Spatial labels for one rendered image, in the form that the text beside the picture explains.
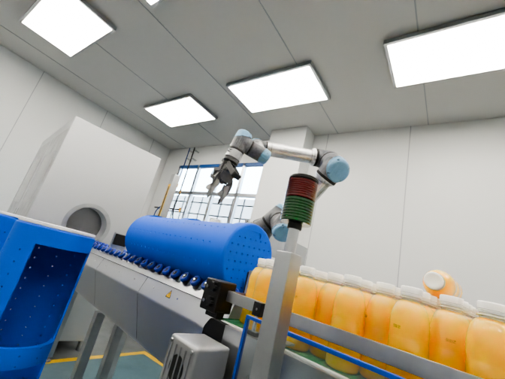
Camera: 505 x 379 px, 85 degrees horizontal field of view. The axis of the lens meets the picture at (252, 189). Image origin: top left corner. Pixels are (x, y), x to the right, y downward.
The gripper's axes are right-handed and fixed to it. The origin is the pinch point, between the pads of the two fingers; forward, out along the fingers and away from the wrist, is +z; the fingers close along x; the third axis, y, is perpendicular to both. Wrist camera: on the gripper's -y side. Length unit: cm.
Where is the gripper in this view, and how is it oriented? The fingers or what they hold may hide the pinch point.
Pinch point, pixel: (215, 198)
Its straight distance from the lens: 122.4
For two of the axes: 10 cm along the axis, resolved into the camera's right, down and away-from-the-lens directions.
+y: -6.4, -0.8, 7.7
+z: -4.1, 8.8, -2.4
